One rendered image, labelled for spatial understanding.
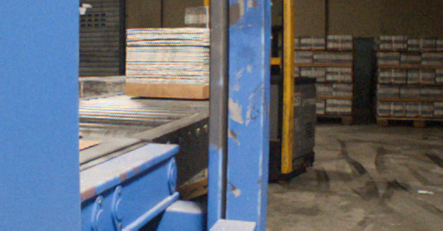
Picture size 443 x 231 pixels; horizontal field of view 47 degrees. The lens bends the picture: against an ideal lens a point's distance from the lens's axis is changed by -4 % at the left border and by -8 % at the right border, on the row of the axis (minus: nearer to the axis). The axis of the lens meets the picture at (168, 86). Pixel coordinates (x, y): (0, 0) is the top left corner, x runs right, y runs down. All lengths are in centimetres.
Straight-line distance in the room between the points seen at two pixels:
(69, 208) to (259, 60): 54
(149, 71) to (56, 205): 156
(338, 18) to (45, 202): 921
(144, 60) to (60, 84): 157
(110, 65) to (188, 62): 859
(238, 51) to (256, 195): 21
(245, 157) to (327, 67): 699
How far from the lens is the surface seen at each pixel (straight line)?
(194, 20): 367
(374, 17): 940
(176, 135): 102
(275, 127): 413
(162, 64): 176
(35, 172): 21
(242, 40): 76
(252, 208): 78
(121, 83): 262
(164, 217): 85
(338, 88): 773
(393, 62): 771
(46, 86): 22
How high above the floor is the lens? 94
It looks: 3 degrees down
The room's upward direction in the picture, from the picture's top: straight up
